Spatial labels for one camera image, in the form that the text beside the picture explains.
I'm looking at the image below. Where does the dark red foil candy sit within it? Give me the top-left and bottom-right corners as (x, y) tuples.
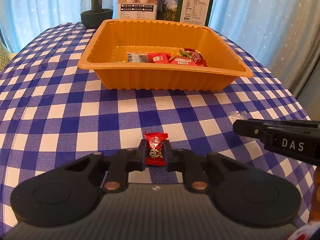
(184, 48), (208, 67)

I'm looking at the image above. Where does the red round-logo candy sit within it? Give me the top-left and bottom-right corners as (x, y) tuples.
(144, 132), (168, 167)

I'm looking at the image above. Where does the clear beige candy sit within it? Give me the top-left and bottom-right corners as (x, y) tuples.
(228, 111), (248, 124)

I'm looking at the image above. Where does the right hand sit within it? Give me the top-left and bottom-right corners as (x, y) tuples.
(308, 167), (320, 223)

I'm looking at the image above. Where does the red patterned sleeve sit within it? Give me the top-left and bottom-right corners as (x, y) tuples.
(287, 221), (320, 240)

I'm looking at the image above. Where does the blue white checkered tablecloth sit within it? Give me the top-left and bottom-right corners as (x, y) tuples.
(1, 23), (315, 233)

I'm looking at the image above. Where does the red rectangular candy packet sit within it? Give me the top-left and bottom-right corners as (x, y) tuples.
(169, 57), (197, 66)

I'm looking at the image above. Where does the blue star curtain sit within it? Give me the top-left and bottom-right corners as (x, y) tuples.
(1, 0), (310, 61)

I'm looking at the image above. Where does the red square candy packet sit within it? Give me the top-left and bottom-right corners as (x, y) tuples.
(148, 52), (171, 64)

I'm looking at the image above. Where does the grey curtain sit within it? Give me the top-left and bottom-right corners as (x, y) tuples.
(270, 0), (319, 96)

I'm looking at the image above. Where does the green milk carton box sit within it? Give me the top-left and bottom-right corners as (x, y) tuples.
(156, 0), (214, 26)

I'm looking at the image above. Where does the grey seaweed snack packet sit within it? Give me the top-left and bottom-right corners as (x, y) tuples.
(126, 52), (150, 63)

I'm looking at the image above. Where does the orange plastic tray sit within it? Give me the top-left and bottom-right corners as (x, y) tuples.
(78, 20), (253, 91)

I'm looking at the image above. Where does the green chevron cushion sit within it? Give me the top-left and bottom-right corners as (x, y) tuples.
(0, 42), (10, 70)

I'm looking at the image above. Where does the dark glass humidifier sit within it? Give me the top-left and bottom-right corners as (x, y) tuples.
(80, 0), (113, 29)

